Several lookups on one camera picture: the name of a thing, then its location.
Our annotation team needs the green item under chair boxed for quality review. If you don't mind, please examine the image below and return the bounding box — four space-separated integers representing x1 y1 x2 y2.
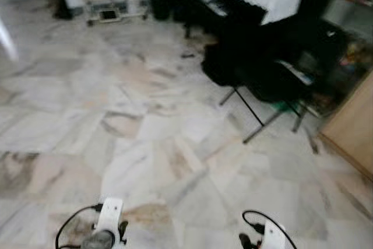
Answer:
274 100 297 113

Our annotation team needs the light wooden cabinet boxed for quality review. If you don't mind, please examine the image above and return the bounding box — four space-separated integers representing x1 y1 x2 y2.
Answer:
318 71 373 181

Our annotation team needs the black folding chair with bags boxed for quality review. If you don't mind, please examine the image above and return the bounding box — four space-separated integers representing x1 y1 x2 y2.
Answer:
201 19 351 145

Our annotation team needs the small dark-screen tablet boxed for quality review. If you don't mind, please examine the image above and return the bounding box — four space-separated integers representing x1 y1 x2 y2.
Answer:
99 9 118 21

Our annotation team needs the black waste bin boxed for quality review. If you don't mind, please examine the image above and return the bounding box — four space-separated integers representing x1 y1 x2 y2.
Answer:
150 0 174 22

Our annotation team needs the black upright piano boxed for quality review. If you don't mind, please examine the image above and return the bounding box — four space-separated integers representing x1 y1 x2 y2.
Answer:
180 0 350 41

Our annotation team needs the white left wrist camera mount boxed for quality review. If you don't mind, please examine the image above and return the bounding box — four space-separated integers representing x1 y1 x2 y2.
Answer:
95 198 125 244

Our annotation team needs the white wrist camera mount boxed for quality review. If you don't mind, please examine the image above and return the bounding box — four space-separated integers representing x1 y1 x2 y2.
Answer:
95 198 125 244
262 221 287 249

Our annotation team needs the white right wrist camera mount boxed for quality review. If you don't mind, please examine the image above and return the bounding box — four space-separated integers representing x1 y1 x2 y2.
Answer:
262 221 287 249

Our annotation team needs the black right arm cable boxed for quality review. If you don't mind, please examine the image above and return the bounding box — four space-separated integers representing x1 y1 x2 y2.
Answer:
242 209 298 249

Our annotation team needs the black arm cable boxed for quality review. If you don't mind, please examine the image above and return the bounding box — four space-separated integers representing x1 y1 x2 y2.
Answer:
242 209 298 249
55 204 104 249

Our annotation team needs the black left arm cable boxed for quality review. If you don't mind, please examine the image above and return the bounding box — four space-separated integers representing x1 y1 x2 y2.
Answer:
55 204 104 249

